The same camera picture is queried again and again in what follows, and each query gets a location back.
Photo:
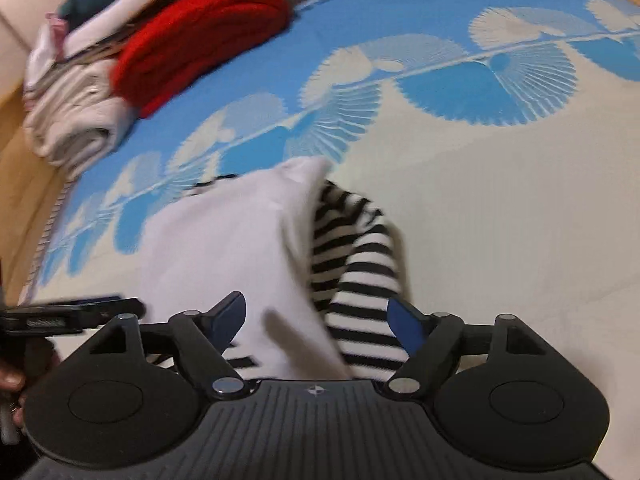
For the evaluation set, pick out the person's left hand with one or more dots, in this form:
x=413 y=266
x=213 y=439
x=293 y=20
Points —
x=10 y=382

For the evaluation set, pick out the wooden bed side panel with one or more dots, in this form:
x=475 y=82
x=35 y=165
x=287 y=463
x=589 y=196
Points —
x=20 y=185

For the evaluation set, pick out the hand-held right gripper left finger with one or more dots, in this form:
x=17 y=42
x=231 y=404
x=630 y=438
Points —
x=230 y=317

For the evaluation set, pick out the striped shirt with white vest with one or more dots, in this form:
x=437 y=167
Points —
x=225 y=240

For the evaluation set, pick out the pink folded cloth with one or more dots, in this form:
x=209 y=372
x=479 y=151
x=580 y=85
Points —
x=56 y=24

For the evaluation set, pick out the stack of folded bedding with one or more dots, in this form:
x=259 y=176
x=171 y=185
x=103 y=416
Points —
x=125 y=10

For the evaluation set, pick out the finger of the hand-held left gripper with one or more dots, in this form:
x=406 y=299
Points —
x=115 y=312
x=102 y=300

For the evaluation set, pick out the blue printed bed mat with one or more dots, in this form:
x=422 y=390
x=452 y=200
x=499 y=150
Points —
x=450 y=185

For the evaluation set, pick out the cream folded blanket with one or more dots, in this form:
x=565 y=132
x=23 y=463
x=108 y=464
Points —
x=75 y=135
x=70 y=85

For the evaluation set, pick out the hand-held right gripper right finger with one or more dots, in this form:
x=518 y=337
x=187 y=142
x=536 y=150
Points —
x=407 y=327

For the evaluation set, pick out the dark patterned folded cloth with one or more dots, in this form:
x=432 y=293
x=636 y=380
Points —
x=125 y=35

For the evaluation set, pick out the red folded blanket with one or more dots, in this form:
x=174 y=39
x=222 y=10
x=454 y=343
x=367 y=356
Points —
x=200 y=35

